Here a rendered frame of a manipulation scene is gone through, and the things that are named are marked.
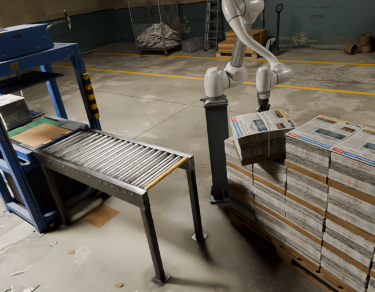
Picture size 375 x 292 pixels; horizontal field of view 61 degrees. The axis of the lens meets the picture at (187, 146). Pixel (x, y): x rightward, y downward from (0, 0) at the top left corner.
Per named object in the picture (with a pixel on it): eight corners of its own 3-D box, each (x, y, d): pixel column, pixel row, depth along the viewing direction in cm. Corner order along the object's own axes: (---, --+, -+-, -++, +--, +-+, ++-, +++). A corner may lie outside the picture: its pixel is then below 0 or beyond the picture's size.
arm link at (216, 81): (201, 94, 274) (199, 69, 264) (219, 88, 281) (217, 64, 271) (212, 98, 261) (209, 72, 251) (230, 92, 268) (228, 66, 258)
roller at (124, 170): (156, 147, 251) (152, 148, 254) (111, 177, 219) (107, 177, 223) (158, 153, 252) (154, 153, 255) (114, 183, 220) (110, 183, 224)
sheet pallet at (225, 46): (270, 51, 844) (270, 28, 817) (256, 58, 788) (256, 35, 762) (231, 50, 913) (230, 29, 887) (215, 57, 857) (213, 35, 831)
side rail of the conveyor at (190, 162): (195, 168, 240) (194, 154, 235) (191, 171, 237) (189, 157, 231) (87, 137, 318) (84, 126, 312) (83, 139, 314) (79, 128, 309)
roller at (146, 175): (171, 152, 242) (172, 157, 244) (127, 183, 210) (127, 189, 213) (176, 153, 239) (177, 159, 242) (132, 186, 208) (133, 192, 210)
